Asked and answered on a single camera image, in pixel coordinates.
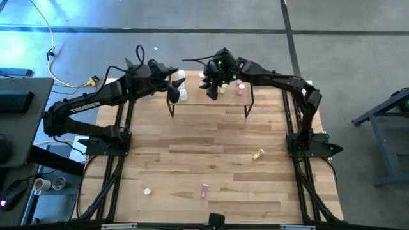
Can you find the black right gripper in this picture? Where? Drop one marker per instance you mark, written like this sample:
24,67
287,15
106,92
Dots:
213,93

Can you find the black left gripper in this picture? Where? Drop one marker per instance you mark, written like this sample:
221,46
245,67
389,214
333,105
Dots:
174,95

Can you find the yellow medicine bottle white cap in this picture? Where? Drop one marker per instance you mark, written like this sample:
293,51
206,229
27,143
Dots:
222,89
258,155

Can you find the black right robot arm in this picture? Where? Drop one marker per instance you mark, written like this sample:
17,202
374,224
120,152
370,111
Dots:
281,80

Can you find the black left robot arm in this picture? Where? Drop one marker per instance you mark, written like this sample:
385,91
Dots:
84,107

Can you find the yellow black plug connector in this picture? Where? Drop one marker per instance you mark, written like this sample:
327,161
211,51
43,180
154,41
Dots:
92,81

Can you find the white flat box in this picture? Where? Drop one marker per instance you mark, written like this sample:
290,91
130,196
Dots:
74,155

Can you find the black desk beam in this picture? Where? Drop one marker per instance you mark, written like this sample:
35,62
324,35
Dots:
54,159

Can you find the dark grey desk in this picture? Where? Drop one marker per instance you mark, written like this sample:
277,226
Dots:
28,134

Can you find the shiny metal can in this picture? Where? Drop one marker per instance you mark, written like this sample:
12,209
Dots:
59,183

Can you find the black flat bar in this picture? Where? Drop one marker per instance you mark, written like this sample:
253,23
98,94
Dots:
16,72

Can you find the black box device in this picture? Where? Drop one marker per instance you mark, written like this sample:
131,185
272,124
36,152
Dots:
16,102

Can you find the silver aluminium extrusion piece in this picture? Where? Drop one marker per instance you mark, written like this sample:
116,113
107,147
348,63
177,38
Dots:
118,226
297,227

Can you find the white paper cup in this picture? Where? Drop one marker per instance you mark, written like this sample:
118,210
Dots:
43,184

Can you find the dark blue metal cart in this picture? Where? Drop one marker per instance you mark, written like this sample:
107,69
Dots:
381,143

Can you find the black computer mouse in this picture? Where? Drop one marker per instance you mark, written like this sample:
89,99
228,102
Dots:
14,193

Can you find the wooden shelf black metal frame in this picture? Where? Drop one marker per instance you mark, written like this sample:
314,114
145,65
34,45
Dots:
233,99

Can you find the black aluminium table frame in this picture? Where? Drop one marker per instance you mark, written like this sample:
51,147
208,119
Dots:
191,227

